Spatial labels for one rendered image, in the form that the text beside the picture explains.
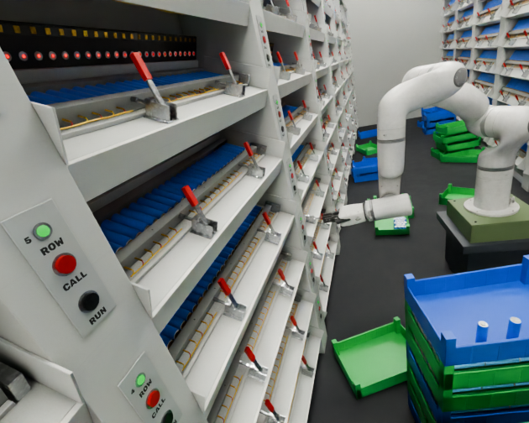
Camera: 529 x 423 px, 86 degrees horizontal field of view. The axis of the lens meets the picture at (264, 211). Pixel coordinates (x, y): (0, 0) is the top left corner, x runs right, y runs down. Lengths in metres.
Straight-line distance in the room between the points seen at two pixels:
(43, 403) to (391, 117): 1.02
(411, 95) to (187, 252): 0.86
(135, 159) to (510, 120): 1.25
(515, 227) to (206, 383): 1.29
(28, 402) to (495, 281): 0.93
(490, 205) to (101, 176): 1.42
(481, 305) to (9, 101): 0.91
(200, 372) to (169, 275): 0.19
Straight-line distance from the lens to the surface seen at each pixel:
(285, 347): 1.01
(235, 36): 0.85
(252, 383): 0.74
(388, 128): 1.05
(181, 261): 0.44
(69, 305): 0.31
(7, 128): 0.30
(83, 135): 0.38
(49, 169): 0.30
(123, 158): 0.36
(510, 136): 1.37
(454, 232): 1.53
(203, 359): 0.55
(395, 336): 1.40
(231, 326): 0.59
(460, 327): 0.82
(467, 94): 1.24
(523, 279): 0.97
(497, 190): 1.48
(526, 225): 1.50
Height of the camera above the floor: 1.08
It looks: 25 degrees down
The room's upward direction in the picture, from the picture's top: 15 degrees counter-clockwise
